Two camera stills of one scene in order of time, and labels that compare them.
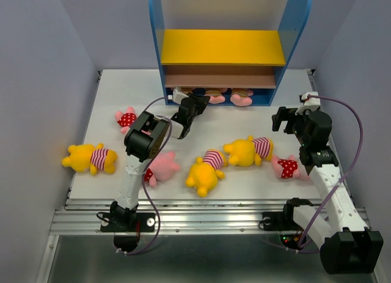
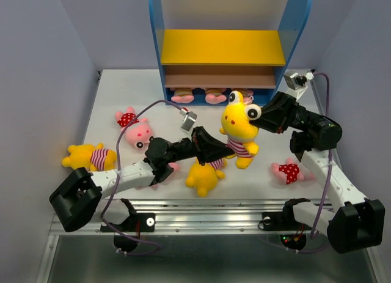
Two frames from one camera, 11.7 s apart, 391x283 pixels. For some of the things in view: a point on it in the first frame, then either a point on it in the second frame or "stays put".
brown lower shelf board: (220, 81) stays put
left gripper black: (201, 101) to (201, 141)
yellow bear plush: (245, 153) to (242, 135)
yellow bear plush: (86, 158) stays put
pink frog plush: (241, 96) stays put
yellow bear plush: (205, 173) stays put
